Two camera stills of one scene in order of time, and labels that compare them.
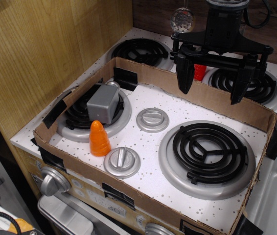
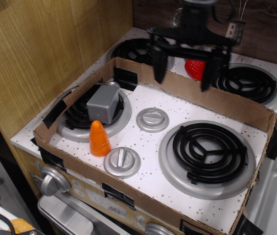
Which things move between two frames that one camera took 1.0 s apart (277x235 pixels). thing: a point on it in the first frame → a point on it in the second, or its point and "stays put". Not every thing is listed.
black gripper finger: [242, 82] → [213, 63]
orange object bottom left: [24, 226] stays put
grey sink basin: [271, 205] stays put
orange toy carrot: [100, 143] stays put
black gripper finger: [185, 71] → [160, 58]
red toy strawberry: [199, 72] stays put
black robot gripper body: [222, 42] → [194, 34]
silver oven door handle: [74, 218] stays put
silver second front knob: [153, 228] stays put
